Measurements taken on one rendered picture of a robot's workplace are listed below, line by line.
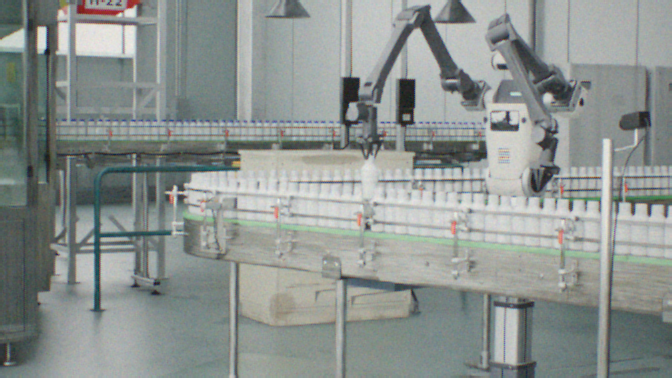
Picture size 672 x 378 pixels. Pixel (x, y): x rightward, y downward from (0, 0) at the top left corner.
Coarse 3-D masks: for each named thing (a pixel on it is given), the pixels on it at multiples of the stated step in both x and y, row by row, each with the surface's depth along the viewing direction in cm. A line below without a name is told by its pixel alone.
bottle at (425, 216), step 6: (426, 192) 490; (432, 192) 492; (426, 198) 490; (432, 198) 491; (420, 204) 491; (426, 204) 489; (432, 204) 490; (420, 210) 491; (426, 210) 489; (432, 210) 490; (420, 216) 491; (426, 216) 489; (432, 216) 490; (420, 222) 491; (426, 222) 489; (432, 222) 490; (420, 228) 491; (426, 228) 490; (432, 228) 490; (420, 234) 491; (426, 234) 490; (432, 234) 490
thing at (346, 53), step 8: (344, 0) 1126; (344, 8) 1126; (344, 16) 1126; (344, 24) 1126; (344, 32) 1126; (344, 40) 1127; (344, 48) 1127; (344, 56) 1127; (344, 64) 1127; (344, 72) 1128; (344, 128) 1130; (344, 136) 1130; (344, 144) 1130
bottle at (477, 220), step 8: (480, 200) 474; (472, 208) 474; (480, 208) 473; (472, 216) 474; (480, 216) 473; (472, 224) 474; (480, 224) 473; (472, 232) 474; (480, 232) 473; (472, 240) 475; (480, 240) 474
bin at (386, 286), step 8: (352, 280) 555; (360, 280) 552; (368, 280) 549; (376, 280) 546; (368, 288) 549; (376, 288) 546; (384, 288) 543; (392, 288) 540; (400, 288) 542; (408, 288) 545; (416, 288) 549; (352, 296) 529; (352, 304) 529
